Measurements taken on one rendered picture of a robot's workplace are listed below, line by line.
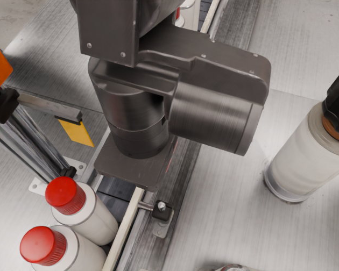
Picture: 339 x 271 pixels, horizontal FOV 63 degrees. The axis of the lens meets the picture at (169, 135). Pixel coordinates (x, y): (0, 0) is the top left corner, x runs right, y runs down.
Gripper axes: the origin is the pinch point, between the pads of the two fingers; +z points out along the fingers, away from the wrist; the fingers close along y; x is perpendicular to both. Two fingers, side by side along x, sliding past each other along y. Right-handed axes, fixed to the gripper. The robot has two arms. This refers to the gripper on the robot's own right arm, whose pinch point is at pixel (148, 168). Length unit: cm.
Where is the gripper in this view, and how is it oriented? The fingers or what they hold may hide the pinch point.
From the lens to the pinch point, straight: 37.1
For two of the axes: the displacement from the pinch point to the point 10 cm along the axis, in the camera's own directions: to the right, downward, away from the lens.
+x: -9.4, -2.8, 1.7
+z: 0.1, 4.9, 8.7
